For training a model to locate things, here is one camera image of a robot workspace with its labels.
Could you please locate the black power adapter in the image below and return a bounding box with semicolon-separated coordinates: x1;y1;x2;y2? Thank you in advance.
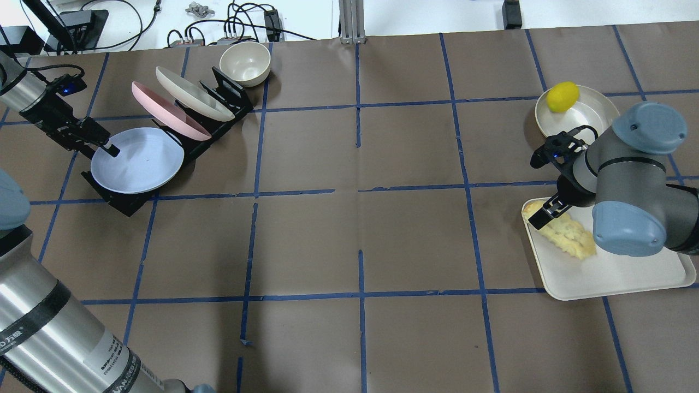
501;0;523;30

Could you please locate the black dish rack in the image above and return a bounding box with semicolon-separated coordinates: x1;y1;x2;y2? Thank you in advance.
81;67;254;216

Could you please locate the blue plate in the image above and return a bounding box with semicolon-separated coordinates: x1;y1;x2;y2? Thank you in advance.
90;127;185;194

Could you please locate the cream round plate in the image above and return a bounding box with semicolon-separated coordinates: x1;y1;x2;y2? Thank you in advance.
534;85;620;137

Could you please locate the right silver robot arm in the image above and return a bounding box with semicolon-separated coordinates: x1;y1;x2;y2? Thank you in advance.
529;102;698;257

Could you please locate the pink plate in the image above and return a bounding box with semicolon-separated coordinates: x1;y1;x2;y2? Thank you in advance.
131;81;212;141

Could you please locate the cream plate in rack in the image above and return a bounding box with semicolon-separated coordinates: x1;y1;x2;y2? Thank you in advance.
155;65;235;122

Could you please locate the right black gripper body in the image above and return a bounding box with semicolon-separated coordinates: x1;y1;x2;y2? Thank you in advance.
530;128;593;211

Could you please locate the yellow lemon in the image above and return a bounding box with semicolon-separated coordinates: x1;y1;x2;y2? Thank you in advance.
546;81;580;114

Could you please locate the cream bowl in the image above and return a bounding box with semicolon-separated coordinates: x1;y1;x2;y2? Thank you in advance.
218;41;271;87

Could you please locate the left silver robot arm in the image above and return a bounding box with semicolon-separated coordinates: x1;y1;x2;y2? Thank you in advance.
1;53;189;392

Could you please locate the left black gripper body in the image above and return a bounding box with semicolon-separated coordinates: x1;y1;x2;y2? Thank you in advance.
19;91;111;153

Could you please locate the aluminium frame post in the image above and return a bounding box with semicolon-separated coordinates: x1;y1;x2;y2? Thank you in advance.
339;0;366;44

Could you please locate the cream rectangular tray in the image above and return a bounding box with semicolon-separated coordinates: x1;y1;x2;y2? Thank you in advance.
522;198;697;301

